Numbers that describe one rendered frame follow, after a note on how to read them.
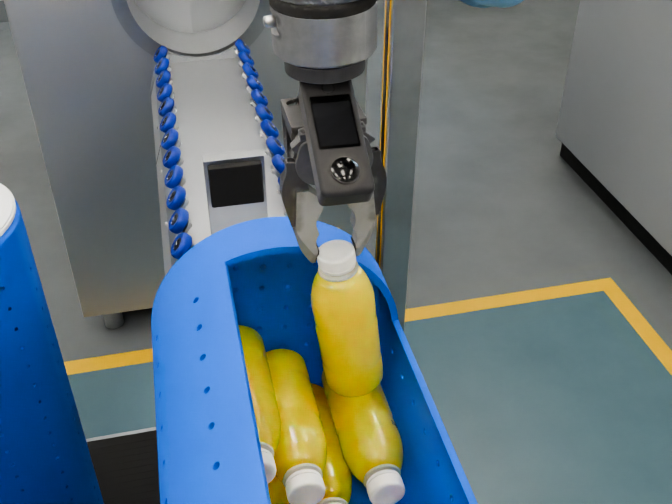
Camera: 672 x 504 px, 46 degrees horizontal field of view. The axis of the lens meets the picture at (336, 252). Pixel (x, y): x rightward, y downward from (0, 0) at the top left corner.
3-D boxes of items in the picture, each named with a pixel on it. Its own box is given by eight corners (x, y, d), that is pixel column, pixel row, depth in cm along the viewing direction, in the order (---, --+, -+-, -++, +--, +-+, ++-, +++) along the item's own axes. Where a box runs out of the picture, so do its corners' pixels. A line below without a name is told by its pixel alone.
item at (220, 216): (267, 225, 140) (262, 148, 130) (270, 238, 137) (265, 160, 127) (210, 232, 138) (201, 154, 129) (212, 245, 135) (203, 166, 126)
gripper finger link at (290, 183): (321, 218, 77) (333, 139, 72) (325, 228, 76) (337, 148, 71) (274, 218, 76) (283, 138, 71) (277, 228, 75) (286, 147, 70)
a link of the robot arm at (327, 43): (389, 13, 63) (270, 25, 61) (389, 70, 66) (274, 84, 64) (362, -21, 70) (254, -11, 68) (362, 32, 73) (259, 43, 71)
